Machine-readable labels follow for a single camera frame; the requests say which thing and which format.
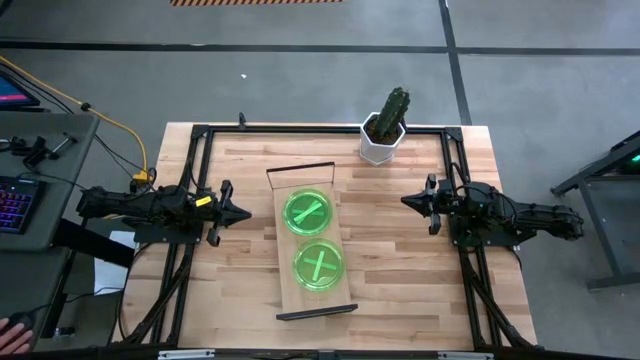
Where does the white hexagonal plant pot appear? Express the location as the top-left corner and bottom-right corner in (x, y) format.
(358, 111), (407, 167)

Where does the black aluminium table frame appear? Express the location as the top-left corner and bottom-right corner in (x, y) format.
(118, 122), (535, 360)

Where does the yellow cable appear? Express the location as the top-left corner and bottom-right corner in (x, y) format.
(0, 54), (152, 183)

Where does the black computer mouse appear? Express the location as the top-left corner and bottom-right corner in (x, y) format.
(4, 309), (37, 332)

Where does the black clamp tool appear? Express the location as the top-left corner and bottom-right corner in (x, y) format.
(8, 134), (50, 169)

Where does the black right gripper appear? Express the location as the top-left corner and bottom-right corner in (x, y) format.
(400, 172), (455, 237)

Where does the white paper sheet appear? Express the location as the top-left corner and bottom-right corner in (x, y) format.
(93, 229), (137, 297)

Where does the person's hand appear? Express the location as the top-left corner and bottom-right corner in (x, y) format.
(0, 317), (36, 357)

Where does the computer monitor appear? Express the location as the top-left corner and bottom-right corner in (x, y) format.
(0, 69), (42, 113)

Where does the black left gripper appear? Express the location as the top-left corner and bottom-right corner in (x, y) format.
(201, 179), (253, 248)

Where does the black metal stand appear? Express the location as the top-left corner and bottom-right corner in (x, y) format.
(549, 129), (640, 292)

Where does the backlit black keyboard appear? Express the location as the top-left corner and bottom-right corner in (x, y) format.
(0, 175), (47, 237)

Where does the green cactus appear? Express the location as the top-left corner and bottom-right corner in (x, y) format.
(374, 86), (412, 142)

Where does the grey side desk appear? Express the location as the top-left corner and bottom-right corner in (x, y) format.
(0, 110), (102, 354)

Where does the black and silver hand tool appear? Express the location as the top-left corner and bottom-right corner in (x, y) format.
(48, 131), (80, 161)

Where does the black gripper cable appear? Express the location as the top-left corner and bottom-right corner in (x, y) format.
(448, 161), (471, 192)

